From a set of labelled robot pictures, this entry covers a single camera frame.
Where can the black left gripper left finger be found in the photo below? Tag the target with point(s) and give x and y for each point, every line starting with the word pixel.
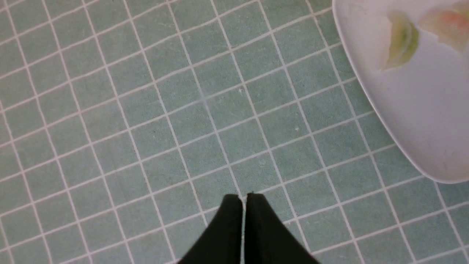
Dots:
pixel 220 243

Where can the green checked tablecloth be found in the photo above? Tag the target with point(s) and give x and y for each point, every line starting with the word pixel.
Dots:
pixel 125 122

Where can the green dumpling left on plate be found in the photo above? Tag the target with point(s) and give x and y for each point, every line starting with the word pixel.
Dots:
pixel 404 40

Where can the white square plate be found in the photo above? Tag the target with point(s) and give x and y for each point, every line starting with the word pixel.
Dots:
pixel 422 104

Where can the pink dumpling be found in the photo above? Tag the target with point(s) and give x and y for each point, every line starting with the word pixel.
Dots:
pixel 450 24

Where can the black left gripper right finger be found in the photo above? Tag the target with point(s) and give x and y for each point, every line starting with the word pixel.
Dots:
pixel 266 239

